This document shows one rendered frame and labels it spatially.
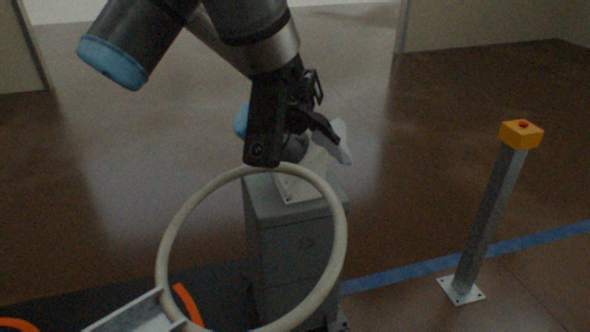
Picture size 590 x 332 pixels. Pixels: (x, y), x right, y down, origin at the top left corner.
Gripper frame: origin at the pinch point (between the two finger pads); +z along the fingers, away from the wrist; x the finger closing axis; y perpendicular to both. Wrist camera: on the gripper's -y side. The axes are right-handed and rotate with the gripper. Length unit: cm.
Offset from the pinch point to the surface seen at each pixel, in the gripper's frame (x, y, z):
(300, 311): 4.9, -15.1, 27.8
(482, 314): -38, 47, 188
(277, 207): 44, 36, 74
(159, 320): 37, -23, 29
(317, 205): 30, 42, 79
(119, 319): 44, -26, 24
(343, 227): 0.4, 4.9, 28.1
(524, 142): -47, 89, 92
